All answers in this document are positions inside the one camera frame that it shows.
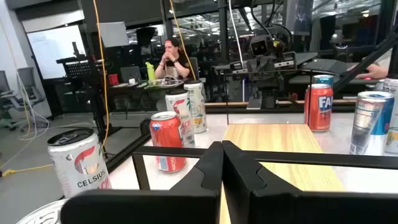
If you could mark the red Fanta can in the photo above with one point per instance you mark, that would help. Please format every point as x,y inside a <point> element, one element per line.
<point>166,137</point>
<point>318,107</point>

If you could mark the red box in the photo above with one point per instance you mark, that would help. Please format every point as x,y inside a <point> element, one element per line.
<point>113,79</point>

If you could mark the person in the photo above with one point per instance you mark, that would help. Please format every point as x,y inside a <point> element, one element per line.
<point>174,62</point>

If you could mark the grey monitor panel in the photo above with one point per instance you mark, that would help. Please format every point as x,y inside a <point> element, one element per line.
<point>113,34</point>

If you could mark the black diagonal frame strut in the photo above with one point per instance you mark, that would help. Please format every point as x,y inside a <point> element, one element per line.
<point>367,62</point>

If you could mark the Celsius Peach Vibe can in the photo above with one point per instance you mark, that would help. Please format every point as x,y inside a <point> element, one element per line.
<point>77,168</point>
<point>182,105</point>

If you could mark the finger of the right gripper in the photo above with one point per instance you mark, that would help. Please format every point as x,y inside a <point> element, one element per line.
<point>270,99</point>
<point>255,100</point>

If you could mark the black tripod stand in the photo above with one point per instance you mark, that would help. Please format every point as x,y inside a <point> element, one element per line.
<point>94,102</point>

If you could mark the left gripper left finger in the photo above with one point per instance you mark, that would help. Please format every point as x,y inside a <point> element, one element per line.
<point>186,205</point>

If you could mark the grey office chair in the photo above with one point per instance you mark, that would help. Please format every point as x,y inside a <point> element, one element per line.
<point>4,93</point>

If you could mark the dark office desk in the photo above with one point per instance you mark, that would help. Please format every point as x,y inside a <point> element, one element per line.
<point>136,90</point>

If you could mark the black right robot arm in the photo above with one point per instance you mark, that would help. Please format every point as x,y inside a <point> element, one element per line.
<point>280,46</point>

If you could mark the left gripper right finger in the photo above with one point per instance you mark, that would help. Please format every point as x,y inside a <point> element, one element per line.
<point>267,205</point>

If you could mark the green bottle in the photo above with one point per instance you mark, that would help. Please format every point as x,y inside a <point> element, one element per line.
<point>150,71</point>

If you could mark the white board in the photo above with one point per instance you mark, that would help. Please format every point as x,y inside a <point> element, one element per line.
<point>56,51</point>

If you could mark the Celsius Tropical Vibe can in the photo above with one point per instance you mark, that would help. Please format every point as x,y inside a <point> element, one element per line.
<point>392,93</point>
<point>197,102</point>

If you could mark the grey laptop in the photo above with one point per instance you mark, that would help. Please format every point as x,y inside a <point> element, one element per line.
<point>130,74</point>

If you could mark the black frame bracket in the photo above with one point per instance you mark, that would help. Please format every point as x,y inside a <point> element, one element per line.
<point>145,124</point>

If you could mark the person's hand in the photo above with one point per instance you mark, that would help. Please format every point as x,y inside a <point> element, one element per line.
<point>371,72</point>

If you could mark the blue silver Red Bull can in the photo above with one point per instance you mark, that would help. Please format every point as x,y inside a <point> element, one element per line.
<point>323,80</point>
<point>370,123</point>

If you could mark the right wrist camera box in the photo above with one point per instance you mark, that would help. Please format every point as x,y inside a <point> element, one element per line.
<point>260,46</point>

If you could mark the black perforated tray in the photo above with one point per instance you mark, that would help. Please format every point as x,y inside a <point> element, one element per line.
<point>77,69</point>

